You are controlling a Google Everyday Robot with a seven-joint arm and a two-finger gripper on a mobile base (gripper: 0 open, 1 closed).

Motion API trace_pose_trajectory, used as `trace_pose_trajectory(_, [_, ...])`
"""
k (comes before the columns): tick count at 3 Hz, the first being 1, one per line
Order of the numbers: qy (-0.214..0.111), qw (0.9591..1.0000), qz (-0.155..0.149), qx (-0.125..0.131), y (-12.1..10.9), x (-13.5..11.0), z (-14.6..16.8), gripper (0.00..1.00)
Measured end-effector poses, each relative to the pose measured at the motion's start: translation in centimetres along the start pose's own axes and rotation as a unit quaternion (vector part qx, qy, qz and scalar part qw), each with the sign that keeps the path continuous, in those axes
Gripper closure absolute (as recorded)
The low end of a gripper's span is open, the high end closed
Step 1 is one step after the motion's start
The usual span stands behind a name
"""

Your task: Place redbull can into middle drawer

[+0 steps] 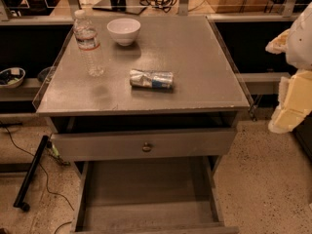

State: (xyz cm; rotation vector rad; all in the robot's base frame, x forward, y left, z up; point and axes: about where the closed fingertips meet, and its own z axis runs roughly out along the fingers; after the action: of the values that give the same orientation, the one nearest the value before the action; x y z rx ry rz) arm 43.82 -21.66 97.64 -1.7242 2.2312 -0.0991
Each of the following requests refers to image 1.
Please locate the clear plastic water bottle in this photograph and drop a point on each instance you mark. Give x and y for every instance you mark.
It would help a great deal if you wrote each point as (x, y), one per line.
(86, 37)

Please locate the round brass drawer knob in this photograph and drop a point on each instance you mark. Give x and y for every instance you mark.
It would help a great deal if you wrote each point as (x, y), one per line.
(147, 147)

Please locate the open grey middle drawer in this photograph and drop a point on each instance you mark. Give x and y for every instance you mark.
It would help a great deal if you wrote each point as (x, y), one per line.
(151, 196)

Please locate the grey drawer cabinet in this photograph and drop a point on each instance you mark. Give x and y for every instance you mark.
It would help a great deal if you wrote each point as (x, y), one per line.
(206, 92)

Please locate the black bar on floor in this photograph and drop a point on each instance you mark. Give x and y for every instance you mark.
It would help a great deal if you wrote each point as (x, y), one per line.
(19, 202)

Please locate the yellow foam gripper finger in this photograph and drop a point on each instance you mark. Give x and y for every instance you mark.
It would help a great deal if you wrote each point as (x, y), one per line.
(279, 44)
(295, 102)

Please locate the grey side shelf beam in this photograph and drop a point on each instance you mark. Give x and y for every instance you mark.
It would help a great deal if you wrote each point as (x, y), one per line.
(262, 83)

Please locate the black monitor stand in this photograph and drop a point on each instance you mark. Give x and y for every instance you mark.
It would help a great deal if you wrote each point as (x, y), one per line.
(131, 7)

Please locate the white ceramic bowl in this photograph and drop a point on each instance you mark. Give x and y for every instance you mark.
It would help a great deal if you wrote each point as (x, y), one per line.
(124, 31)

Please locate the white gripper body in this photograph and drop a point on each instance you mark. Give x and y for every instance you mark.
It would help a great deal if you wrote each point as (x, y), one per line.
(301, 47)

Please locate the grey top drawer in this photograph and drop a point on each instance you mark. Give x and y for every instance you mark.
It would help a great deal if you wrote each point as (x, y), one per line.
(128, 145)

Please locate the white bowl with items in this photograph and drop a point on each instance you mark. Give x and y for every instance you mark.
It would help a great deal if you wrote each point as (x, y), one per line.
(11, 77)

